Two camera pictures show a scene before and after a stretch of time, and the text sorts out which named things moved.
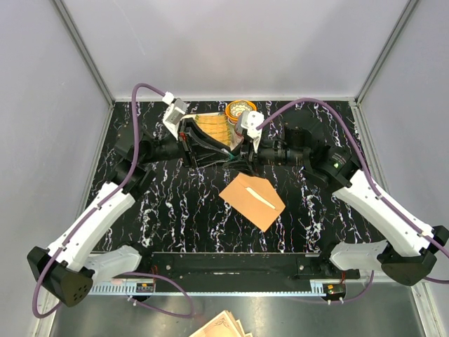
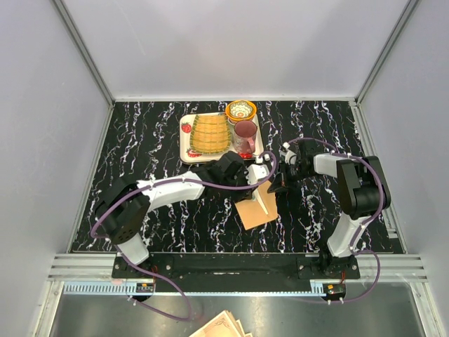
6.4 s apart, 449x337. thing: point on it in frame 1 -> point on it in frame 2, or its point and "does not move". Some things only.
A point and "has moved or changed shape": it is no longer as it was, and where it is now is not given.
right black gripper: [245, 166] -> [278, 183]
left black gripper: [203, 156] -> [246, 194]
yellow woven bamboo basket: [215, 126] does not move
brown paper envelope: [255, 199] has moved or changed shape
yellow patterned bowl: [236, 107] does not move
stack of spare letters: [223, 325] does not move
